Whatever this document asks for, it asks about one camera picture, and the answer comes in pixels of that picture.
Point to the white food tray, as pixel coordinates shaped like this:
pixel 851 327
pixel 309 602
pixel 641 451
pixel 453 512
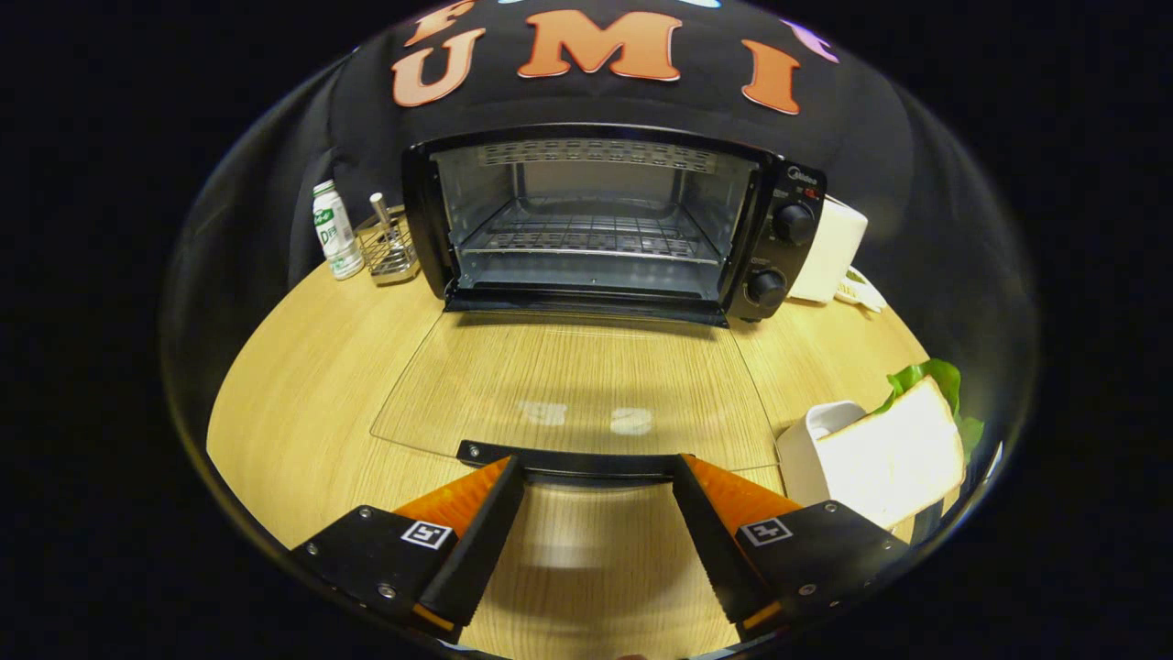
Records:
pixel 799 449

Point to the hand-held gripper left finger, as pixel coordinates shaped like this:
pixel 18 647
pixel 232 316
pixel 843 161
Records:
pixel 486 541

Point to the white bottle with green label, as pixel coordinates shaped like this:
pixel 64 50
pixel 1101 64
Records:
pixel 334 229

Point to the white pop-up toaster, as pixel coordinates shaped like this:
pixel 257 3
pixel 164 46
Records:
pixel 829 252

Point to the small white-capped stick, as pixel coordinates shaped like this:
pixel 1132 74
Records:
pixel 378 209

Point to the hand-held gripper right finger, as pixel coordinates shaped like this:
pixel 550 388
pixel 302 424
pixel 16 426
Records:
pixel 710 541

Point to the black toaster oven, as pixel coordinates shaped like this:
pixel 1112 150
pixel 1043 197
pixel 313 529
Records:
pixel 779 257

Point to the toast sandwich with lettuce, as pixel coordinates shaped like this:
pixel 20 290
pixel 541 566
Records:
pixel 898 449

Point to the white divided dish with beans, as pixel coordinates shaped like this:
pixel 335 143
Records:
pixel 861 291

